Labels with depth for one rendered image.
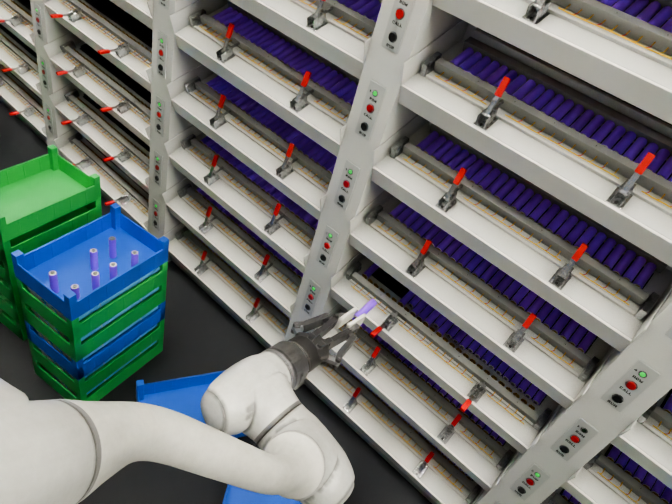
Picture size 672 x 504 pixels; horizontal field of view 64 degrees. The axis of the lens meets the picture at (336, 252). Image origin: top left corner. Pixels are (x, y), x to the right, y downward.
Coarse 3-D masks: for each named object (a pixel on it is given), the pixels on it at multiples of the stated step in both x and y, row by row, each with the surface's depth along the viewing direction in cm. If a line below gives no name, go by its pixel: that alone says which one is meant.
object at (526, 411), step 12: (360, 276) 141; (372, 288) 139; (384, 300) 137; (384, 312) 137; (408, 312) 135; (420, 324) 133; (432, 336) 131; (444, 348) 130; (444, 360) 130; (456, 360) 129; (468, 360) 128; (480, 372) 126; (492, 384) 125; (504, 396) 123; (504, 408) 123; (516, 408) 123; (528, 408) 122
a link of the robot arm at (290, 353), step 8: (280, 344) 101; (288, 344) 100; (272, 352) 98; (280, 352) 98; (288, 352) 98; (296, 352) 99; (288, 360) 97; (296, 360) 98; (304, 360) 100; (296, 368) 98; (304, 368) 99; (296, 376) 98; (304, 376) 101; (296, 384) 99
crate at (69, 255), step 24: (120, 216) 147; (72, 240) 139; (96, 240) 144; (120, 240) 146; (144, 240) 147; (168, 240) 141; (24, 264) 127; (48, 264) 134; (72, 264) 136; (120, 264) 140; (144, 264) 137; (48, 288) 123; (96, 288) 126; (120, 288) 134; (72, 312) 123
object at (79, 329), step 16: (160, 272) 145; (144, 288) 143; (32, 304) 132; (112, 304) 134; (128, 304) 141; (48, 320) 131; (64, 320) 127; (80, 320) 134; (96, 320) 132; (80, 336) 130
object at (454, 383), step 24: (360, 264) 142; (336, 288) 141; (384, 288) 142; (384, 336) 136; (408, 336) 134; (432, 360) 130; (480, 360) 131; (456, 384) 127; (480, 408) 124; (552, 408) 124; (504, 432) 122; (528, 432) 121
